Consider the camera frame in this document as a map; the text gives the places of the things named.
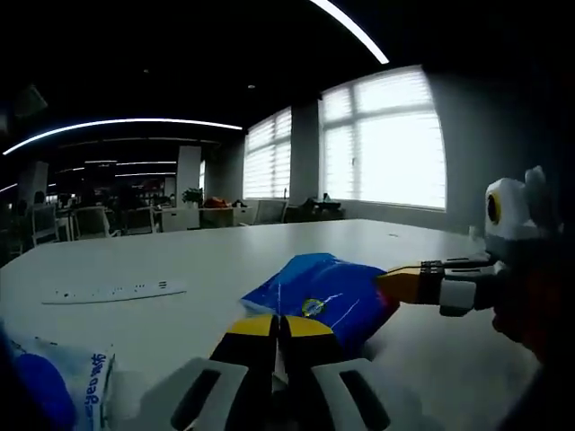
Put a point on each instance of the white low cabinet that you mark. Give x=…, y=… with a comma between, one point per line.
x=184, y=219

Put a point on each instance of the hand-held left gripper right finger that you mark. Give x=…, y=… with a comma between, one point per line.
x=332, y=390

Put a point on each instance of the white flush power strip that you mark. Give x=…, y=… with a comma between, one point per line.
x=112, y=291

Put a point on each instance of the row of office chairs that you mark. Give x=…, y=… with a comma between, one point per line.
x=90, y=222

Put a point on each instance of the orange bundle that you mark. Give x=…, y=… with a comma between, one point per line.
x=218, y=202

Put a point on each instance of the blue tissue pack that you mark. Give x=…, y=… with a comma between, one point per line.
x=314, y=287

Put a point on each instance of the dark bundle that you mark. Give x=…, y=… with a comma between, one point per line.
x=323, y=204

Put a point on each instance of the ceiling light strip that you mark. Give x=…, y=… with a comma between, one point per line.
x=112, y=125
x=355, y=31

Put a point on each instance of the white mesh chair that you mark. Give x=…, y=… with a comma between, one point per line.
x=269, y=212

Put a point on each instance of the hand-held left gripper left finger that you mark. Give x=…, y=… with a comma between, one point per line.
x=215, y=386

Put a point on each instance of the green potted plant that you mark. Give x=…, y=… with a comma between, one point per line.
x=192, y=196

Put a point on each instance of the blue sponge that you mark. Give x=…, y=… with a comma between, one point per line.
x=40, y=381

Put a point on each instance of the narrow bright window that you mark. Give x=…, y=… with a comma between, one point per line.
x=267, y=157

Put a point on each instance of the large bright window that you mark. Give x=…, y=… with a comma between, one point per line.
x=386, y=148

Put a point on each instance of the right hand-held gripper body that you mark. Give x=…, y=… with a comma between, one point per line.
x=516, y=220

